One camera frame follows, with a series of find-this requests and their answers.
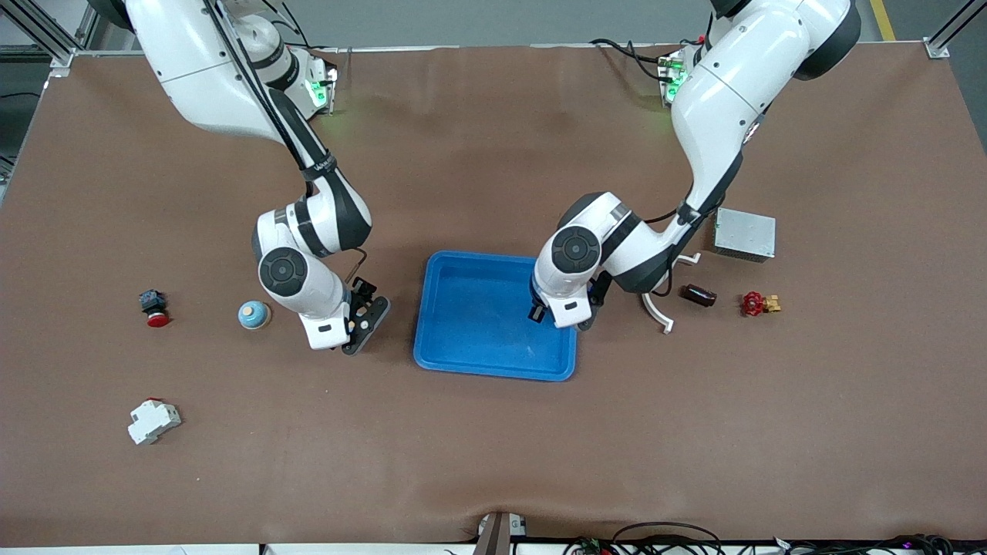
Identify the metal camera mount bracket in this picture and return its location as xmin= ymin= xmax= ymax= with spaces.
xmin=473 ymin=511 xmax=530 ymax=555

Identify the white curved plastic clip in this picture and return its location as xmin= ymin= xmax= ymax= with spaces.
xmin=641 ymin=253 xmax=702 ymax=335

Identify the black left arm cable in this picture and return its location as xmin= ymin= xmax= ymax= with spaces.
xmin=644 ymin=116 xmax=764 ymax=298

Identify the blue plastic tray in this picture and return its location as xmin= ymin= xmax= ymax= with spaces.
xmin=413 ymin=251 xmax=581 ymax=382

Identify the red handwheel brass valve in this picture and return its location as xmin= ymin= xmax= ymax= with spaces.
xmin=741 ymin=291 xmax=782 ymax=318

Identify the red emergency stop button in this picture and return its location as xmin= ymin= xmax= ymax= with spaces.
xmin=139 ymin=289 xmax=170 ymax=329

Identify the aluminium frame post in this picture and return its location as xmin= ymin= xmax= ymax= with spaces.
xmin=924 ymin=0 xmax=987 ymax=61
xmin=0 ymin=0 xmax=97 ymax=78

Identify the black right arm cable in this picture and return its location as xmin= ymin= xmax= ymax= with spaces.
xmin=202 ymin=0 xmax=371 ymax=286

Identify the black looped cable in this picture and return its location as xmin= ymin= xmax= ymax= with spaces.
xmin=613 ymin=522 xmax=726 ymax=555

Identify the brown table cover mat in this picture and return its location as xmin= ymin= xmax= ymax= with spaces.
xmin=0 ymin=42 xmax=987 ymax=550

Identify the black cable bundle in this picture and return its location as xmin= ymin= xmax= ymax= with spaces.
xmin=771 ymin=533 xmax=987 ymax=555

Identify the grey metal box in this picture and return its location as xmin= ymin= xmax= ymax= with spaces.
xmin=713 ymin=207 xmax=777 ymax=264

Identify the black arm base cable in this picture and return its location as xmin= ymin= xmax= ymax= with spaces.
xmin=590 ymin=37 xmax=672 ymax=84

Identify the white circuit breaker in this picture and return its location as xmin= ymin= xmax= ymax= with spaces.
xmin=127 ymin=399 xmax=183 ymax=446

